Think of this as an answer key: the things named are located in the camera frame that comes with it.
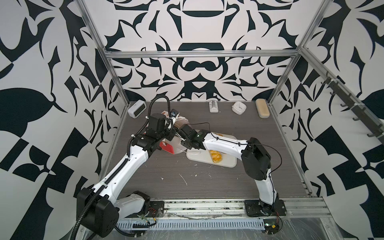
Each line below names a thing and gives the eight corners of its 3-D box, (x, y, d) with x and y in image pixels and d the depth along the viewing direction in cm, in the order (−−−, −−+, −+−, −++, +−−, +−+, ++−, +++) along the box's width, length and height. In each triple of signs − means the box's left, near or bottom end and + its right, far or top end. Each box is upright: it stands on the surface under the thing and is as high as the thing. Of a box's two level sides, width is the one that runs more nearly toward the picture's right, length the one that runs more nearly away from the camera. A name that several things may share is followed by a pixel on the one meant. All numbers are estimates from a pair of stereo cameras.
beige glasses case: (259, 118, 111) (261, 115, 109) (253, 100, 123) (254, 98, 121) (271, 118, 112) (272, 115, 109) (263, 100, 123) (265, 98, 121)
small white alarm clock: (229, 109, 116) (229, 107, 114) (236, 101, 121) (237, 99, 119) (240, 116, 112) (241, 114, 110) (248, 108, 117) (248, 106, 115)
